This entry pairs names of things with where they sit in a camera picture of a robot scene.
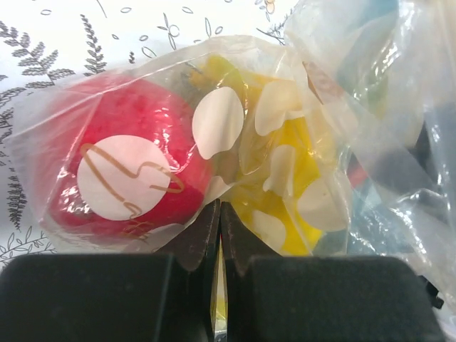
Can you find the yellow fake food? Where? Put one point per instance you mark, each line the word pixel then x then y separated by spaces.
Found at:
pixel 273 156

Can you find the polka dot zip top bag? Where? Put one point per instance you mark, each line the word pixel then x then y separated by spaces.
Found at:
pixel 384 75

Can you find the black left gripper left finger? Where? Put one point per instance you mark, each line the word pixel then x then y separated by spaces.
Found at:
pixel 167 295

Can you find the red fake food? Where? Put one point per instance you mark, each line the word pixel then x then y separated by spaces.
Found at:
pixel 136 166

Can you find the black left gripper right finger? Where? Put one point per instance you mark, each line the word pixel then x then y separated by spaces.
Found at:
pixel 271 297

